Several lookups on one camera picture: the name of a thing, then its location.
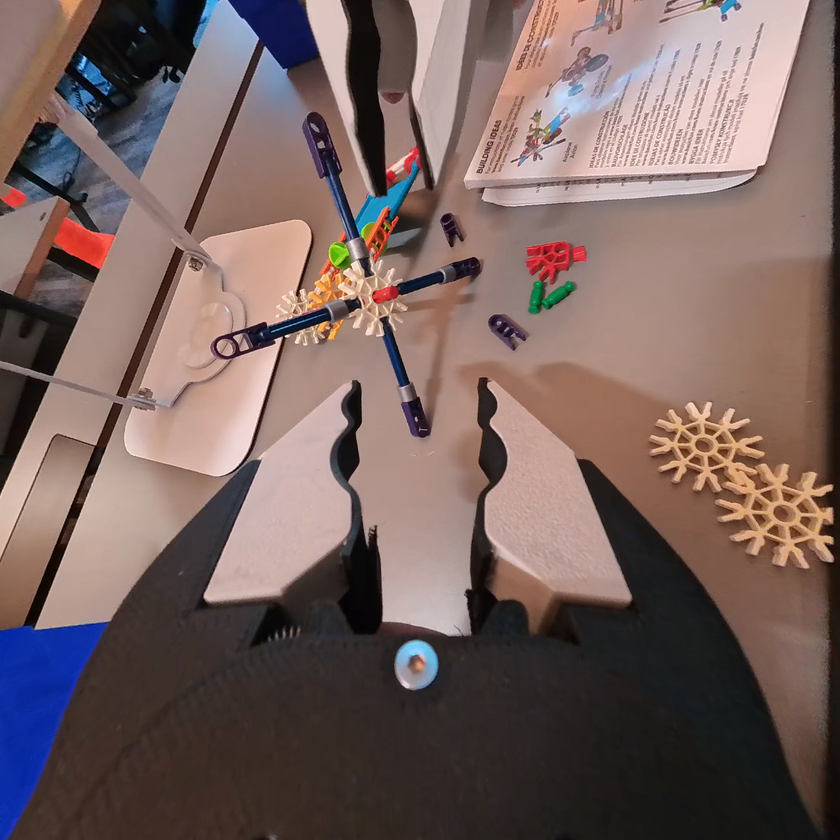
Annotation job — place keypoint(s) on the colourful toy cart frame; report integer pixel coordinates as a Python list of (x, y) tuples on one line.
[(387, 203)]

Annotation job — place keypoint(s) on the red toy fan connector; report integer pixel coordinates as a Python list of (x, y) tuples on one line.
[(577, 253)]

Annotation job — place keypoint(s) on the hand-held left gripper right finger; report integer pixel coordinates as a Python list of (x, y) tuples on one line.
[(558, 525)]

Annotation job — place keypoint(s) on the black office chair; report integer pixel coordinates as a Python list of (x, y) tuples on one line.
[(131, 39)]

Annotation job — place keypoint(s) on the green short toy rod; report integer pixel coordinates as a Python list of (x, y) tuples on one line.
[(537, 298), (559, 294)]

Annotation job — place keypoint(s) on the wooden stand board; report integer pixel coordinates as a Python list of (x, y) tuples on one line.
[(33, 65)]

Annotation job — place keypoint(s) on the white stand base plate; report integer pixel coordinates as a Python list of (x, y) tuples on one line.
[(275, 249)]

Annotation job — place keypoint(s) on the toy instruction booklet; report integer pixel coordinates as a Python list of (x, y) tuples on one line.
[(656, 98)]

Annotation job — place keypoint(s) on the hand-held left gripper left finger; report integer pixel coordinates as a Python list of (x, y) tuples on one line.
[(282, 525)]

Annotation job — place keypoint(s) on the stand foot bracket with dome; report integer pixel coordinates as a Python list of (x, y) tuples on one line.
[(190, 308)]

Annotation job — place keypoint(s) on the blue rod cross white hub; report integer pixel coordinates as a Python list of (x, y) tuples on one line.
[(364, 308)]

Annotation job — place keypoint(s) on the purple toy clip connector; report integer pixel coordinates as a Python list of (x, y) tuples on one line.
[(502, 327), (451, 226)]

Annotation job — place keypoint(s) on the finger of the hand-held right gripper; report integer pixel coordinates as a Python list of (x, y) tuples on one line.
[(453, 59), (338, 39)]

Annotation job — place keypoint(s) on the white snowflake toy connector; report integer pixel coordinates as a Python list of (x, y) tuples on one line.
[(745, 515), (735, 447)]

